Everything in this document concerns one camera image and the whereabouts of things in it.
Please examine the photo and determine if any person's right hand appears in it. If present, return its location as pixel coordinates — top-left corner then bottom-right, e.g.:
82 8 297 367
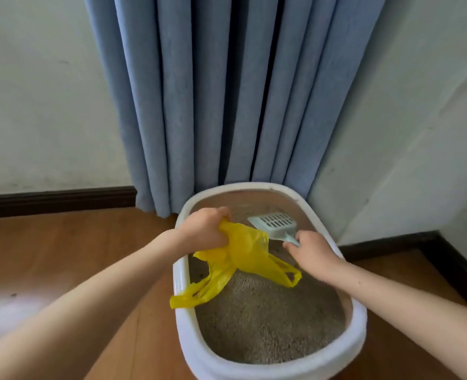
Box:
283 230 347 283

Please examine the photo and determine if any person's left hand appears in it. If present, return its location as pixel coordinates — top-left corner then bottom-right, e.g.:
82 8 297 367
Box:
174 206 232 254

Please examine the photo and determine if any yellow plastic bag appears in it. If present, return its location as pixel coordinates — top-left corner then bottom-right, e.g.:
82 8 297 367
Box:
169 219 302 310

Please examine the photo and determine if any light blue litter scoop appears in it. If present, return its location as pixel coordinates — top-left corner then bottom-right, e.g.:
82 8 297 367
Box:
247 211 301 248

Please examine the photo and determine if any grey cat litter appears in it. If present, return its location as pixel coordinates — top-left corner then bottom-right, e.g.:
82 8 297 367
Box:
188 205 347 365

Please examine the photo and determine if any white oval litter box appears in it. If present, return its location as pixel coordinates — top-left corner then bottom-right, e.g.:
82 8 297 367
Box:
172 182 368 380

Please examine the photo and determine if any person's left forearm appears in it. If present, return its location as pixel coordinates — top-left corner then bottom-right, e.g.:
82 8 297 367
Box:
0 229 187 380

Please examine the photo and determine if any person's right forearm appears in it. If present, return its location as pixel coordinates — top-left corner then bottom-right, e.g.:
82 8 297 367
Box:
336 259 467 365

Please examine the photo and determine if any blue curtain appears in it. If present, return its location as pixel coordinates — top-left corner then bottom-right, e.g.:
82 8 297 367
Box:
83 0 389 218

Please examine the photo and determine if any dark wall baseboard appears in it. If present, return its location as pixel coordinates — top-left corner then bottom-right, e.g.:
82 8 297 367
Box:
338 231 467 313
0 186 137 220

